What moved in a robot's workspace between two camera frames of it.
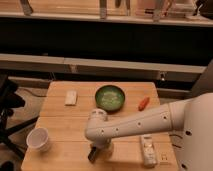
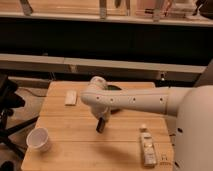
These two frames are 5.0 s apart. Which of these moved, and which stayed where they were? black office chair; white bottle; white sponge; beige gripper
Moved: beige gripper
Stayed: white bottle; white sponge; black office chair
